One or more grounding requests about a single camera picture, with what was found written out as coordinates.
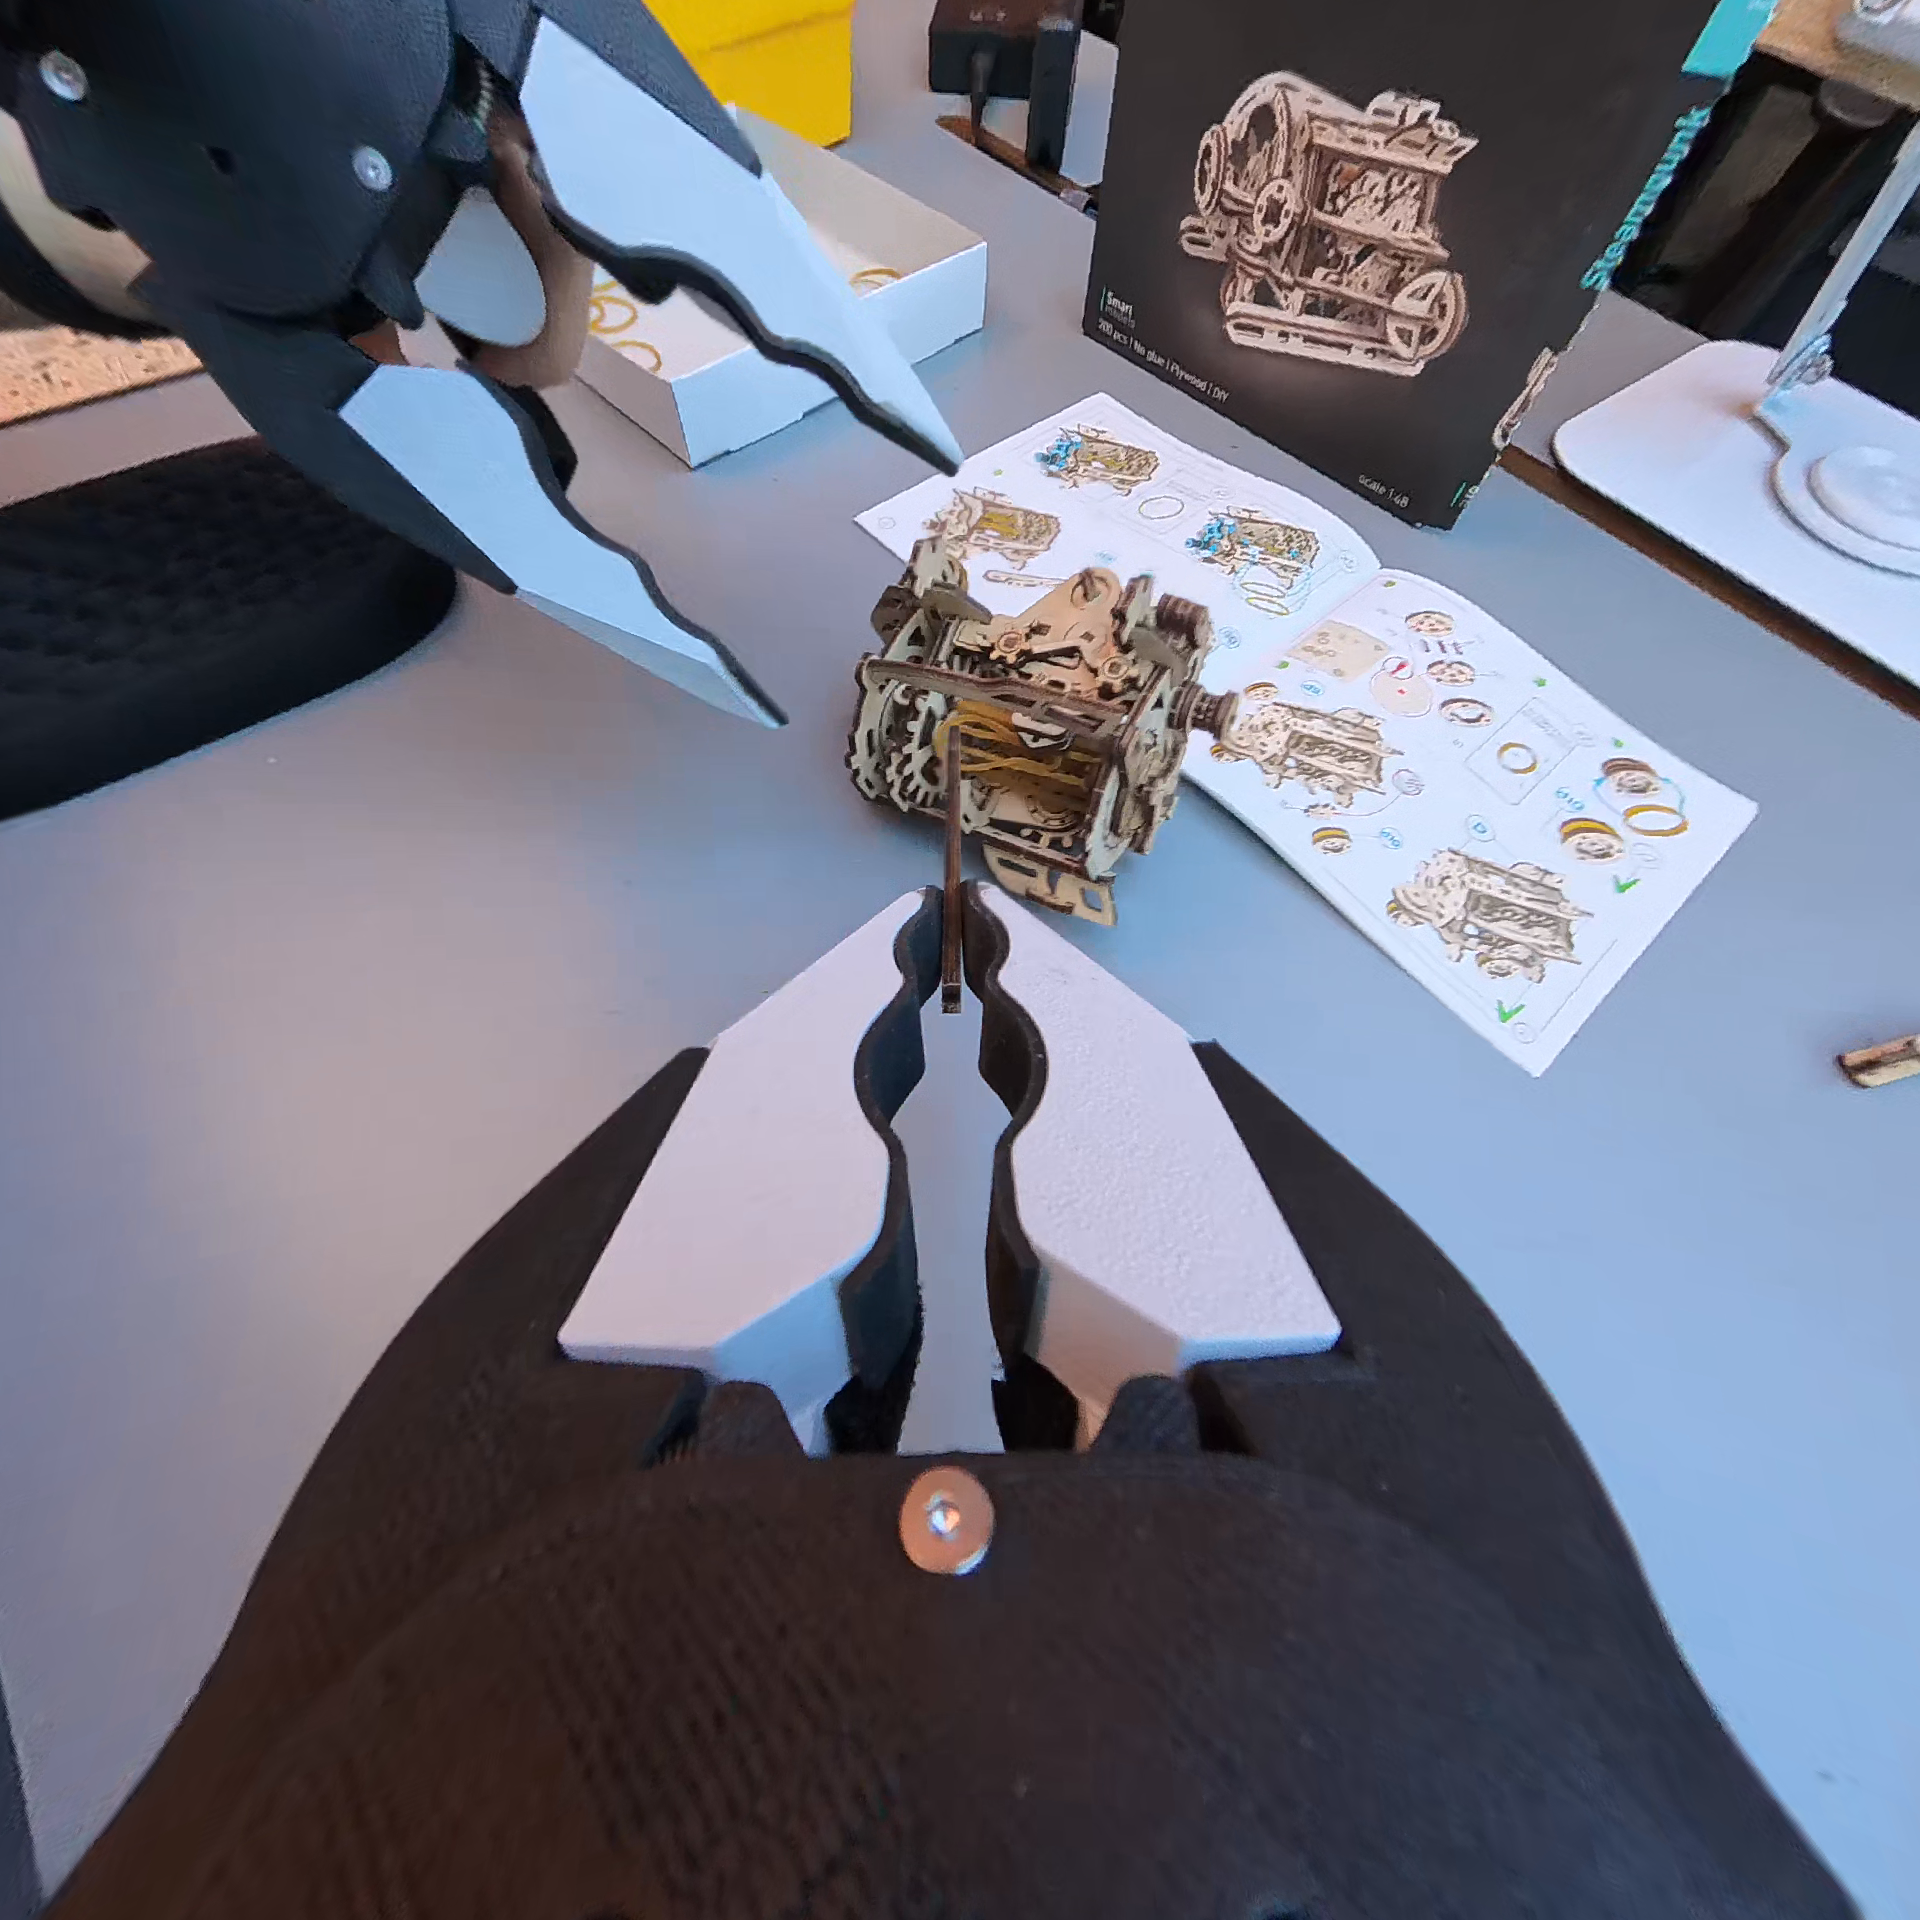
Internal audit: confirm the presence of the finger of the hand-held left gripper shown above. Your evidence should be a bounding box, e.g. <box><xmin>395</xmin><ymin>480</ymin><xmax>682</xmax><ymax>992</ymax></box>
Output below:
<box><xmin>514</xmin><ymin>17</ymin><xmax>965</xmax><ymax>480</ymax></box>
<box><xmin>338</xmin><ymin>360</ymin><xmax>789</xmax><ymax>735</ymax></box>

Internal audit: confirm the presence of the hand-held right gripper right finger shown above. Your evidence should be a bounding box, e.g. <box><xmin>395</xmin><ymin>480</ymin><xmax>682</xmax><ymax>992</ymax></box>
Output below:
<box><xmin>965</xmin><ymin>882</ymin><xmax>1341</xmax><ymax>1455</ymax></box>

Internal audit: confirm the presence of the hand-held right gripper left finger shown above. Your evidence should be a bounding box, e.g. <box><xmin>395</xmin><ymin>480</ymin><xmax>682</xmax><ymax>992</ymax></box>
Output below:
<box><xmin>557</xmin><ymin>887</ymin><xmax>944</xmax><ymax>1457</ymax></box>

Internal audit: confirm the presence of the thin wooden stick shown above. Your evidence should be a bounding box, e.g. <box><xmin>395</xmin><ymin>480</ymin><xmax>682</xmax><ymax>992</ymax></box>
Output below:
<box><xmin>940</xmin><ymin>731</ymin><xmax>969</xmax><ymax>1018</ymax></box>

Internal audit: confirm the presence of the wooden mechanical model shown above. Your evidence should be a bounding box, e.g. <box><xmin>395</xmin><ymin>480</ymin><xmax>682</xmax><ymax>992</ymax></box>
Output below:
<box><xmin>844</xmin><ymin>529</ymin><xmax>1226</xmax><ymax>928</ymax></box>

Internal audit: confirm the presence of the black model packaging box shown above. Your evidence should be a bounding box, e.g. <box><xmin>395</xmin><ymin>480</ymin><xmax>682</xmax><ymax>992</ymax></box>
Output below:
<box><xmin>1080</xmin><ymin>0</ymin><xmax>1778</xmax><ymax>531</ymax></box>

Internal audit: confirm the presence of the yellow box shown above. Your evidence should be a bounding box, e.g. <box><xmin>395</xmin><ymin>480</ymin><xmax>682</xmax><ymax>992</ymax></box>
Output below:
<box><xmin>644</xmin><ymin>0</ymin><xmax>858</xmax><ymax>146</ymax></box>

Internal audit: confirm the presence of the white cardboard tray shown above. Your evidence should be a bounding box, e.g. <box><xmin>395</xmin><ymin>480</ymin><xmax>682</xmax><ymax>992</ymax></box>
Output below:
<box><xmin>570</xmin><ymin>116</ymin><xmax>989</xmax><ymax>471</ymax></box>

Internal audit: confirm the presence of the black mesh cushion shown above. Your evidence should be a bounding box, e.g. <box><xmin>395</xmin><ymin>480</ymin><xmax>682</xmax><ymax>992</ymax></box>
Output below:
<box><xmin>0</xmin><ymin>440</ymin><xmax>460</xmax><ymax>825</ymax></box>

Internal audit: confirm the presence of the black electronic device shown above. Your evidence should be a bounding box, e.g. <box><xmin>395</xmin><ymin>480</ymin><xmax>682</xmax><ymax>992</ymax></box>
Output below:
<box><xmin>929</xmin><ymin>0</ymin><xmax>1085</xmax><ymax>174</ymax></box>

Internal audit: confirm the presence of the illustrated instruction booklet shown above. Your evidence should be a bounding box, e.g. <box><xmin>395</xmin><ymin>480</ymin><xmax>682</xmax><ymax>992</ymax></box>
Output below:
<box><xmin>856</xmin><ymin>394</ymin><xmax>1761</xmax><ymax>1076</ymax></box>

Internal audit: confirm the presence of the white desk stand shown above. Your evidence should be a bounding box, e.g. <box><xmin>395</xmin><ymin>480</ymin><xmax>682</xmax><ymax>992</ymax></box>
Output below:
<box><xmin>1552</xmin><ymin>143</ymin><xmax>1920</xmax><ymax>663</ymax></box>

